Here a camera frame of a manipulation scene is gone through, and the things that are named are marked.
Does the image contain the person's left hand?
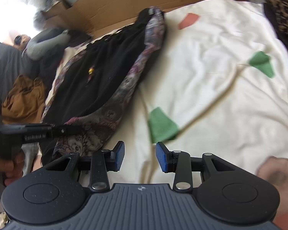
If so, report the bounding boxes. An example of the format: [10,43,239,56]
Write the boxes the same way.
[0,152,25,186]

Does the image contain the cream cartoon bed sheet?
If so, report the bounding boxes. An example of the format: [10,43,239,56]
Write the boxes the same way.
[44,0,288,230]

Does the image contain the teddy bear with cap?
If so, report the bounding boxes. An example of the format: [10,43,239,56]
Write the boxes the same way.
[13,34,31,51]

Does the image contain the brown garment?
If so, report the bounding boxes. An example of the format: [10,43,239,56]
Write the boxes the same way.
[1,75,46,124]

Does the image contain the dark grey pillow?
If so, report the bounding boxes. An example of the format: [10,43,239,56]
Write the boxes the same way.
[0,42,38,102]

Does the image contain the brown cardboard sheet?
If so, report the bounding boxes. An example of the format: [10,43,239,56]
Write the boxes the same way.
[39,0,250,40]

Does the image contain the black floral-lined garment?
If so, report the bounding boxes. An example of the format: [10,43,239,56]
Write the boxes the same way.
[39,7,166,165]

